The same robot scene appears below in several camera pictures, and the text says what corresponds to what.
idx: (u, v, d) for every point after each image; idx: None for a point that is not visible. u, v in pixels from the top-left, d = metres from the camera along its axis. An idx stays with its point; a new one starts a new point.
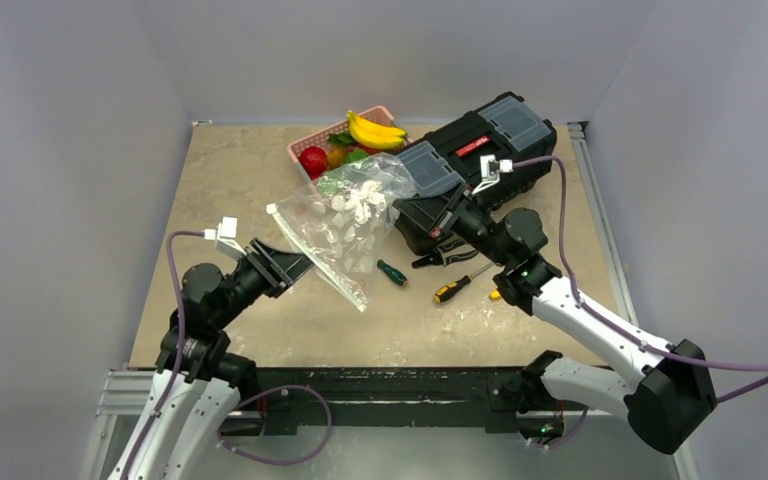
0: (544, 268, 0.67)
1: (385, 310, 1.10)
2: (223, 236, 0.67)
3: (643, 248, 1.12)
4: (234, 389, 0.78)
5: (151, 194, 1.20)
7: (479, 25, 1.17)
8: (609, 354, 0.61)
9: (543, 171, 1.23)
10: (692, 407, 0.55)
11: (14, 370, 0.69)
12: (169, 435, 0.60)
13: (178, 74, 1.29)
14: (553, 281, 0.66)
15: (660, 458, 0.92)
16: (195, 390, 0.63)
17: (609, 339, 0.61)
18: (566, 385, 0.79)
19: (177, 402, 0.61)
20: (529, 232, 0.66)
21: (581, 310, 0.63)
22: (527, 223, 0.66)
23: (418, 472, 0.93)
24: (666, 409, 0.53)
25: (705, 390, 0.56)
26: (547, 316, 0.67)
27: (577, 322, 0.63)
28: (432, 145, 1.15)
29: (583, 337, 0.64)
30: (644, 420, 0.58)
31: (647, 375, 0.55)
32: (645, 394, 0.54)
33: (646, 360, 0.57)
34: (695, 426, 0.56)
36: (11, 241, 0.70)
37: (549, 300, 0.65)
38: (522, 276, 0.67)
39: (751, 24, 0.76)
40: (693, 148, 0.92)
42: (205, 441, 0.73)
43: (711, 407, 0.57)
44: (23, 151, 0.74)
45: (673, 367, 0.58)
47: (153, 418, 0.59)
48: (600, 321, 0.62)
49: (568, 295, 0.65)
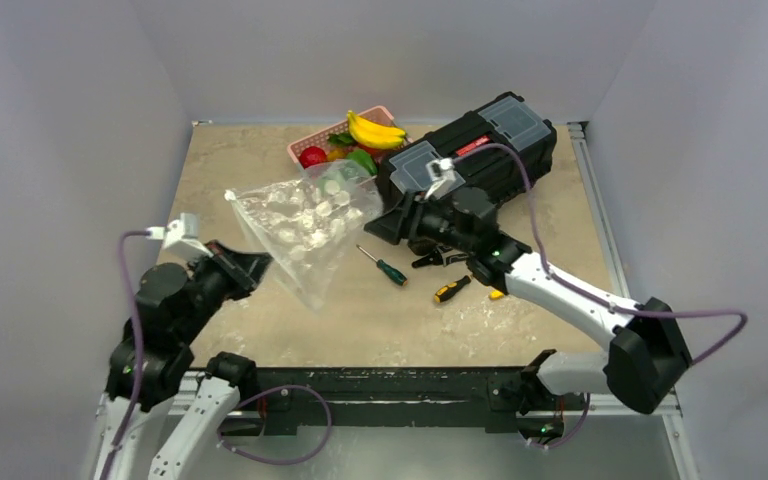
0: (515, 247, 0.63)
1: (385, 310, 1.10)
2: (187, 235, 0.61)
3: (643, 248, 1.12)
4: (234, 388, 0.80)
5: (151, 195, 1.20)
7: (478, 25, 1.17)
8: (584, 323, 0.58)
9: (543, 172, 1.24)
10: (665, 366, 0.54)
11: (14, 371, 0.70)
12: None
13: (178, 74, 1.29)
14: (522, 257, 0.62)
15: (660, 458, 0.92)
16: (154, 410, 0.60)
17: (582, 305, 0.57)
18: (561, 379, 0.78)
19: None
20: (479, 203, 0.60)
21: (553, 281, 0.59)
22: (474, 196, 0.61)
23: (418, 472, 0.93)
24: (639, 368, 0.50)
25: (677, 346, 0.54)
26: (521, 294, 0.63)
27: (550, 295, 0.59)
28: (432, 145, 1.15)
29: (560, 311, 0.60)
30: (618, 384, 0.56)
31: (617, 335, 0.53)
32: (617, 354, 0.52)
33: (616, 321, 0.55)
34: (671, 383, 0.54)
36: (11, 241, 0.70)
37: (520, 276, 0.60)
38: (493, 256, 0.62)
39: (751, 24, 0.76)
40: (693, 148, 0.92)
42: (204, 441, 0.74)
43: (683, 365, 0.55)
44: (23, 152, 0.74)
45: (643, 327, 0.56)
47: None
48: (570, 288, 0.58)
49: (539, 268, 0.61)
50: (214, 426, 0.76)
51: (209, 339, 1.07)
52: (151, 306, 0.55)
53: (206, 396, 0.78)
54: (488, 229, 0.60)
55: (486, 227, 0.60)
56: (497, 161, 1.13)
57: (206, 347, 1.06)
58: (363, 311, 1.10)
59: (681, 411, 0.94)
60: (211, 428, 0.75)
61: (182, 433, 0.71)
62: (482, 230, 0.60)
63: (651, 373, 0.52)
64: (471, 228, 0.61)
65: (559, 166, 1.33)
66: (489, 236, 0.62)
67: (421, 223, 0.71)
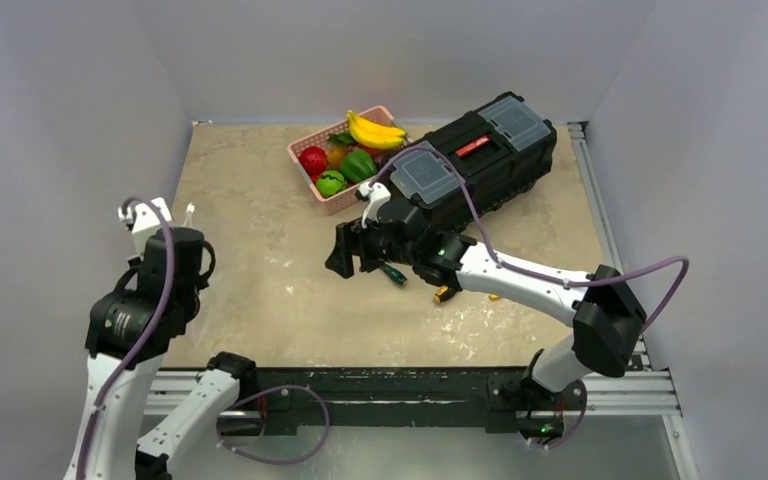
0: (458, 241, 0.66)
1: (384, 309, 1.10)
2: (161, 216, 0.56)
3: (643, 248, 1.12)
4: (236, 379, 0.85)
5: (151, 195, 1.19)
7: (478, 25, 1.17)
8: (543, 304, 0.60)
9: (543, 172, 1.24)
10: (624, 327, 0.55)
11: (14, 371, 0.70)
12: (124, 424, 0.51)
13: (178, 74, 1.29)
14: (468, 251, 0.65)
15: (660, 458, 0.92)
16: (142, 375, 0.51)
17: (536, 287, 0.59)
18: (547, 373, 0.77)
19: (122, 393, 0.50)
20: (402, 211, 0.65)
21: (504, 270, 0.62)
22: (396, 206, 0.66)
23: (419, 472, 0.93)
24: (602, 336, 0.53)
25: (632, 306, 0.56)
26: (478, 287, 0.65)
27: (504, 283, 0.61)
28: (432, 145, 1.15)
29: (517, 297, 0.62)
30: (586, 354, 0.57)
31: (577, 310, 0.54)
32: (581, 329, 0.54)
33: (573, 296, 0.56)
34: (633, 343, 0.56)
36: (11, 242, 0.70)
37: (471, 270, 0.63)
38: (440, 256, 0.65)
39: (751, 25, 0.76)
40: (692, 149, 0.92)
42: (204, 420, 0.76)
43: (640, 321, 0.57)
44: (22, 152, 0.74)
45: (597, 294, 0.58)
47: (95, 414, 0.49)
48: (521, 273, 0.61)
49: (488, 259, 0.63)
50: (213, 410, 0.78)
51: (209, 340, 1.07)
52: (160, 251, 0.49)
53: (209, 383, 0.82)
54: (419, 230, 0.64)
55: (417, 228, 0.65)
56: (497, 162, 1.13)
57: (206, 347, 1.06)
58: (363, 311, 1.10)
59: (681, 411, 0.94)
60: (211, 411, 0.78)
61: (182, 411, 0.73)
62: (413, 232, 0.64)
63: (613, 336, 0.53)
64: (404, 235, 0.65)
65: (559, 166, 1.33)
66: (426, 237, 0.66)
67: (367, 248, 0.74)
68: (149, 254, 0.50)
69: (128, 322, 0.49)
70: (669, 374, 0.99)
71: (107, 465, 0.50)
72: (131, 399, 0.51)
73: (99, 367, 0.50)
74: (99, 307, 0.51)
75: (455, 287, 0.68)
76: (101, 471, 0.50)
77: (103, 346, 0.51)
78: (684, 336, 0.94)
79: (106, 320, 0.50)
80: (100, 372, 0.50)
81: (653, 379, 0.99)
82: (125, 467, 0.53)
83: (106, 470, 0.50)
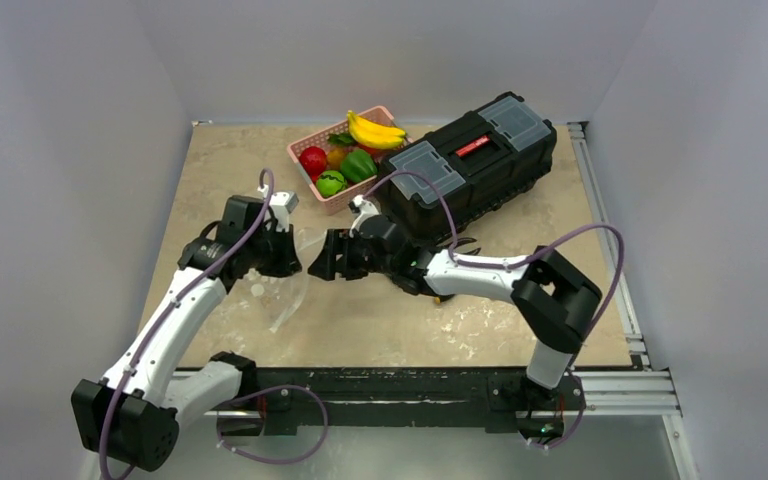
0: (431, 252, 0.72)
1: (384, 309, 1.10)
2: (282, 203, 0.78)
3: (642, 248, 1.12)
4: (240, 370, 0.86)
5: (151, 195, 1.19)
7: (478, 25, 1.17)
8: (497, 292, 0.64)
9: (543, 172, 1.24)
10: (572, 303, 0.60)
11: (14, 372, 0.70)
12: (185, 328, 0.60)
13: (177, 74, 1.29)
14: (435, 258, 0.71)
15: (660, 458, 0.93)
16: (214, 291, 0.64)
17: (485, 276, 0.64)
18: (541, 368, 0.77)
19: (197, 295, 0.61)
20: (381, 227, 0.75)
21: (461, 267, 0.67)
22: (376, 223, 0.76)
23: (419, 472, 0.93)
24: (543, 310, 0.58)
25: (577, 281, 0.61)
26: (449, 289, 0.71)
27: (463, 279, 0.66)
28: (432, 145, 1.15)
29: (479, 292, 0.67)
30: (543, 334, 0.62)
31: (518, 290, 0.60)
32: (524, 308, 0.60)
33: (514, 277, 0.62)
34: (585, 317, 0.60)
36: (10, 243, 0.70)
37: (435, 271, 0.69)
38: (412, 266, 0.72)
39: (751, 25, 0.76)
40: (692, 149, 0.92)
42: (209, 397, 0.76)
43: (593, 294, 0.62)
44: (22, 152, 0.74)
45: (546, 274, 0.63)
47: (172, 306, 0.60)
48: (473, 266, 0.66)
49: (448, 261, 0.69)
50: (218, 389, 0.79)
51: (209, 339, 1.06)
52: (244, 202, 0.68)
53: (215, 367, 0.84)
54: (397, 244, 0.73)
55: (395, 242, 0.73)
56: (497, 162, 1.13)
57: (206, 346, 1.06)
58: (364, 311, 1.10)
59: (681, 410, 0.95)
60: (217, 390, 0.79)
61: (191, 383, 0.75)
62: (392, 246, 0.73)
63: (556, 311, 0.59)
64: (384, 249, 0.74)
65: (559, 166, 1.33)
66: (404, 250, 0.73)
67: (350, 257, 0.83)
68: (231, 208, 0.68)
69: (217, 250, 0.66)
70: (669, 374, 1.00)
71: (162, 355, 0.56)
72: (199, 309, 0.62)
73: (183, 278, 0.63)
74: (193, 242, 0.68)
75: (432, 295, 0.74)
76: (154, 358, 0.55)
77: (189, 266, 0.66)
78: (684, 336, 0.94)
79: (199, 248, 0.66)
80: (182, 282, 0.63)
81: (653, 379, 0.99)
82: (167, 375, 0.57)
83: (159, 359, 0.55)
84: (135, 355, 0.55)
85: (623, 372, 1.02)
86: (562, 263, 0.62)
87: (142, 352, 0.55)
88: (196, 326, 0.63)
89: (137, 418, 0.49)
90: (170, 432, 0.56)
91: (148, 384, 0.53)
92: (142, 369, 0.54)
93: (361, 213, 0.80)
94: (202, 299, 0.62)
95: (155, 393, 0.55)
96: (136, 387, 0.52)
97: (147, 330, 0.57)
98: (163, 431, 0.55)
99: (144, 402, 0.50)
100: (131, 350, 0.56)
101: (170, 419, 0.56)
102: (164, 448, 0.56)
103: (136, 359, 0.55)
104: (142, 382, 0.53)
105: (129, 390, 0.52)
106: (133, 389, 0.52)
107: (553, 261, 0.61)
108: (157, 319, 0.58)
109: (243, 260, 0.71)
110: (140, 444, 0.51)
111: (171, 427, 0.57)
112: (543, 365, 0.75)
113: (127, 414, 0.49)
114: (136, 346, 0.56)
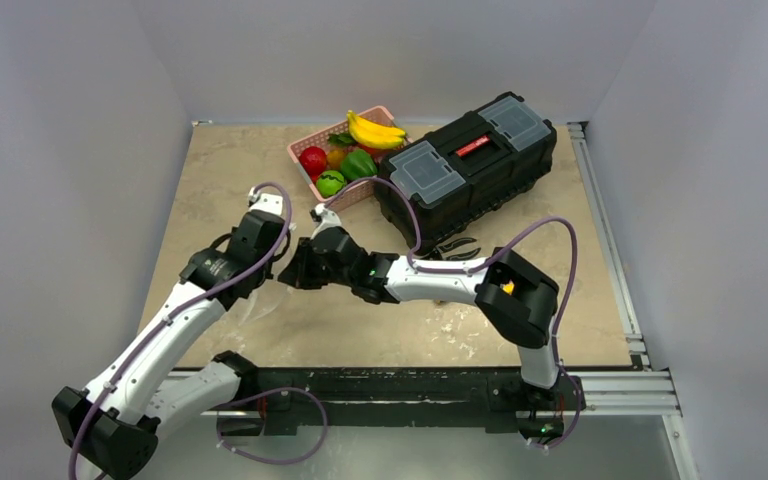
0: (385, 261, 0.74)
1: (385, 310, 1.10)
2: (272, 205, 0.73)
3: (642, 248, 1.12)
4: (239, 378, 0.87)
5: (151, 195, 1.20)
7: (478, 24, 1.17)
8: (461, 296, 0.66)
9: (543, 172, 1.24)
10: (534, 300, 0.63)
11: (15, 373, 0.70)
12: (174, 346, 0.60)
13: (177, 74, 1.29)
14: (392, 265, 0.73)
15: (660, 458, 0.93)
16: (211, 310, 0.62)
17: (446, 282, 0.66)
18: (529, 369, 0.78)
19: (191, 315, 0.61)
20: (334, 239, 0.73)
21: (420, 273, 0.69)
22: (327, 236, 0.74)
23: (419, 471, 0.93)
24: (507, 311, 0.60)
25: (536, 276, 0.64)
26: (410, 295, 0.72)
27: (424, 285, 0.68)
28: (432, 145, 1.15)
29: (442, 296, 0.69)
30: (510, 334, 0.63)
31: (480, 292, 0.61)
32: (488, 310, 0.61)
33: (475, 281, 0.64)
34: (548, 312, 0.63)
36: (11, 242, 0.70)
37: (395, 279, 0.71)
38: (370, 275, 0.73)
39: (752, 25, 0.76)
40: (692, 149, 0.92)
42: (200, 403, 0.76)
43: (552, 288, 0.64)
44: (22, 154, 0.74)
45: (505, 272, 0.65)
47: (163, 325, 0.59)
48: (434, 273, 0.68)
49: (408, 268, 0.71)
50: (211, 397, 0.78)
51: (209, 340, 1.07)
52: (260, 221, 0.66)
53: (212, 372, 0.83)
54: (352, 254, 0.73)
55: (350, 253, 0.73)
56: (497, 162, 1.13)
57: (206, 347, 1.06)
58: (364, 310, 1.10)
59: (681, 410, 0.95)
60: (209, 397, 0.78)
61: (183, 386, 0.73)
62: (347, 257, 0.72)
63: (520, 311, 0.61)
64: (339, 261, 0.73)
65: (559, 166, 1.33)
66: (360, 260, 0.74)
67: (309, 265, 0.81)
68: (245, 224, 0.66)
69: (221, 267, 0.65)
70: (669, 373, 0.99)
71: (144, 374, 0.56)
72: (191, 327, 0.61)
73: (183, 293, 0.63)
74: (200, 254, 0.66)
75: (392, 302, 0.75)
76: (136, 377, 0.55)
77: (191, 278, 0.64)
78: (684, 336, 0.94)
79: (204, 262, 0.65)
80: (181, 297, 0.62)
81: (652, 379, 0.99)
82: (149, 391, 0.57)
83: (141, 378, 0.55)
84: (118, 371, 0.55)
85: (623, 372, 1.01)
86: (519, 261, 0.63)
87: (125, 368, 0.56)
88: (188, 341, 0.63)
89: (108, 438, 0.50)
90: (148, 446, 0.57)
91: (125, 402, 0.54)
92: (122, 386, 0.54)
93: (322, 222, 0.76)
94: (195, 319, 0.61)
95: (134, 409, 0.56)
96: (111, 405, 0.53)
97: (135, 346, 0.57)
98: (139, 446, 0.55)
99: (116, 425, 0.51)
100: (116, 363, 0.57)
101: (149, 434, 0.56)
102: (140, 460, 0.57)
103: (118, 375, 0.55)
104: (119, 400, 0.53)
105: (105, 407, 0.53)
106: (109, 407, 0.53)
107: (509, 261, 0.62)
108: (146, 336, 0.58)
109: (252, 279, 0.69)
110: (110, 460, 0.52)
111: (149, 442, 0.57)
112: (530, 366, 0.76)
113: (98, 433, 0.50)
114: (121, 361, 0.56)
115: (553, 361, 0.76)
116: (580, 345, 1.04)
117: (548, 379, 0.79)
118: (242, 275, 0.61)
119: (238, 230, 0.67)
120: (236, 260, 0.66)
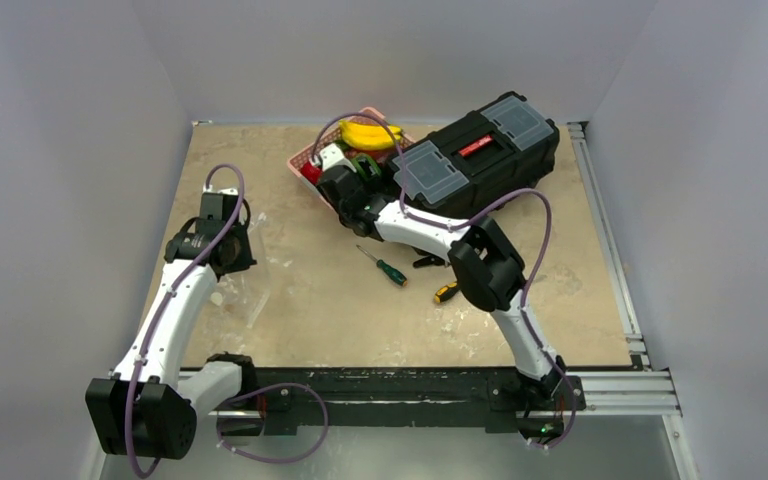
0: (383, 200, 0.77)
1: (384, 310, 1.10)
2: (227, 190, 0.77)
3: (642, 248, 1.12)
4: (240, 367, 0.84)
5: (151, 195, 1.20)
7: (478, 24, 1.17)
8: (439, 249, 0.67)
9: (546, 171, 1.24)
10: (500, 270, 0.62)
11: (14, 374, 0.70)
12: (185, 316, 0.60)
13: (176, 73, 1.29)
14: (387, 206, 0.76)
15: (660, 457, 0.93)
16: (205, 277, 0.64)
17: (428, 232, 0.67)
18: (517, 354, 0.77)
19: (192, 283, 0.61)
20: (337, 173, 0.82)
21: (408, 219, 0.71)
22: (334, 170, 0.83)
23: (419, 472, 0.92)
24: (471, 270, 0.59)
25: (508, 249, 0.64)
26: (397, 236, 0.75)
27: (408, 229, 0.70)
28: (435, 145, 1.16)
29: (423, 244, 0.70)
30: (467, 291, 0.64)
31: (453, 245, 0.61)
32: (456, 266, 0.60)
33: (452, 238, 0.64)
34: (509, 284, 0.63)
36: (10, 243, 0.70)
37: (385, 220, 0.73)
38: (365, 210, 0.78)
39: (753, 25, 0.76)
40: (692, 149, 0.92)
42: (213, 392, 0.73)
43: (519, 265, 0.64)
44: (22, 155, 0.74)
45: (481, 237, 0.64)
47: (169, 296, 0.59)
48: (422, 223, 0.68)
49: (399, 212, 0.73)
50: (221, 387, 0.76)
51: (209, 340, 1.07)
52: (215, 195, 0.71)
53: (214, 366, 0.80)
54: (348, 189, 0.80)
55: (347, 187, 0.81)
56: (500, 162, 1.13)
57: (206, 347, 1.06)
58: (363, 310, 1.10)
59: (681, 411, 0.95)
60: (220, 387, 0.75)
61: (195, 380, 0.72)
62: (344, 190, 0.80)
63: (484, 275, 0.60)
64: (337, 193, 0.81)
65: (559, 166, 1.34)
66: (356, 196, 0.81)
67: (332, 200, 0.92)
68: (207, 202, 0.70)
69: (201, 240, 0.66)
70: (669, 374, 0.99)
71: (170, 343, 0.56)
72: (195, 296, 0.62)
73: (173, 269, 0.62)
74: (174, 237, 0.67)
75: (379, 239, 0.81)
76: (163, 347, 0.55)
77: (176, 257, 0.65)
78: (684, 336, 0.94)
79: (183, 241, 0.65)
80: (173, 273, 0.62)
81: (652, 379, 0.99)
82: (176, 363, 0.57)
83: (168, 347, 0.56)
84: (143, 345, 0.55)
85: (623, 372, 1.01)
86: (497, 231, 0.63)
87: (149, 342, 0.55)
88: (194, 315, 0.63)
89: (161, 403, 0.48)
90: (190, 421, 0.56)
91: (163, 371, 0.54)
92: (152, 357, 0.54)
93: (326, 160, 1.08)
94: (197, 287, 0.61)
95: (170, 381, 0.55)
96: (151, 374, 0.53)
97: (149, 322, 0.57)
98: (183, 420, 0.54)
99: (164, 387, 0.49)
100: (136, 344, 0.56)
101: (188, 406, 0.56)
102: (187, 435, 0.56)
103: (144, 350, 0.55)
104: (156, 370, 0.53)
105: (145, 379, 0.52)
106: (150, 376, 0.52)
107: (488, 226, 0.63)
108: (158, 309, 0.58)
109: (230, 251, 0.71)
110: (162, 434, 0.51)
111: (190, 415, 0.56)
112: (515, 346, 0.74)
113: (147, 400, 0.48)
114: (142, 337, 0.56)
115: (539, 347, 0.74)
116: (582, 346, 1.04)
117: (537, 368, 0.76)
118: (222, 230, 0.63)
119: (200, 211, 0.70)
120: (209, 232, 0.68)
